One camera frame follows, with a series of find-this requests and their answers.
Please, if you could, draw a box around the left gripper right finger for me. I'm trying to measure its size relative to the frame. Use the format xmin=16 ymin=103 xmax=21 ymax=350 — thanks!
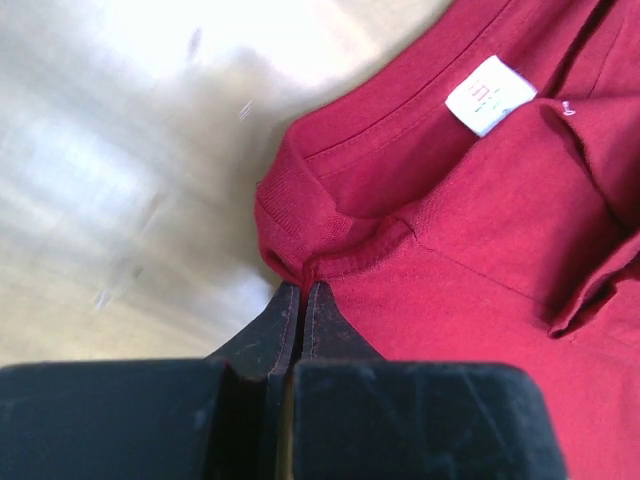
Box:
xmin=292 ymin=283 xmax=568 ymax=479

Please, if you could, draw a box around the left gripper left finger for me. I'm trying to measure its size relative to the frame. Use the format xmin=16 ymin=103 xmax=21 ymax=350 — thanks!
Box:
xmin=1 ymin=284 xmax=300 ymax=479

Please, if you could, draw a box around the red t-shirt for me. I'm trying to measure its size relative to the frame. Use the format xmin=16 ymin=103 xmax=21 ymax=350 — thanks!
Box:
xmin=255 ymin=1 xmax=639 ymax=479

